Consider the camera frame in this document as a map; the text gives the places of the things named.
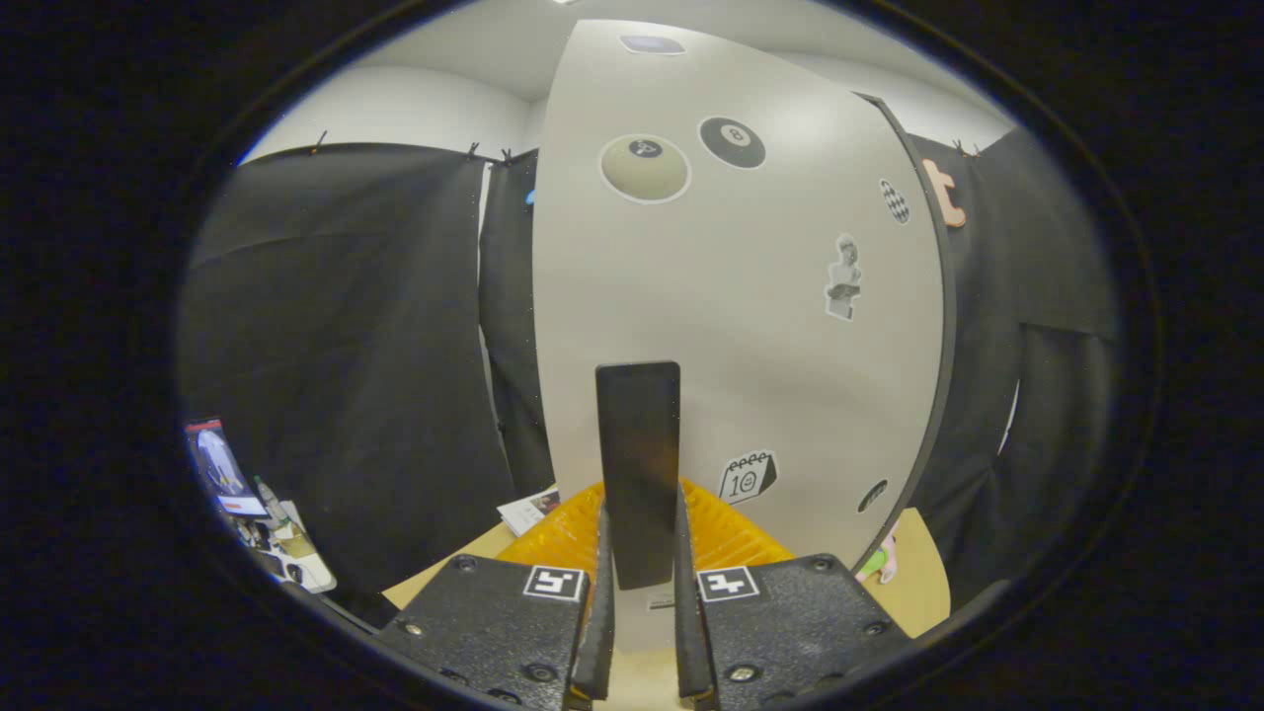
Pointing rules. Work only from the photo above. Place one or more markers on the black backdrop cloth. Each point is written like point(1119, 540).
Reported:
point(346, 346)

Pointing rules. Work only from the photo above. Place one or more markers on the white side table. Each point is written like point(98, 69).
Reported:
point(301, 568)

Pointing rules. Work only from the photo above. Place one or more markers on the grey shoe cabinet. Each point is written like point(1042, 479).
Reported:
point(950, 316)

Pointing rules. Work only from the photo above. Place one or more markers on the white shoe cabinet door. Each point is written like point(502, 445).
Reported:
point(741, 326)

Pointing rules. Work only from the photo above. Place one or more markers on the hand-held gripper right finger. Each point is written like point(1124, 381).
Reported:
point(691, 642)

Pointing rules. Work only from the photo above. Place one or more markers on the green and pink toy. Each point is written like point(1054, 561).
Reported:
point(874, 563)

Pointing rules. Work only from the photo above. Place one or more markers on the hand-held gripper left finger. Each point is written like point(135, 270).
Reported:
point(595, 642)

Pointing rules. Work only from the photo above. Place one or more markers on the clear plastic bottle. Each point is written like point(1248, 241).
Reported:
point(272, 504)

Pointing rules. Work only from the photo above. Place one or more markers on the blue printed poster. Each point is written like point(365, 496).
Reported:
point(222, 469)

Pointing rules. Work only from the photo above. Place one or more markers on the white book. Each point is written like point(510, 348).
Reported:
point(523, 512)

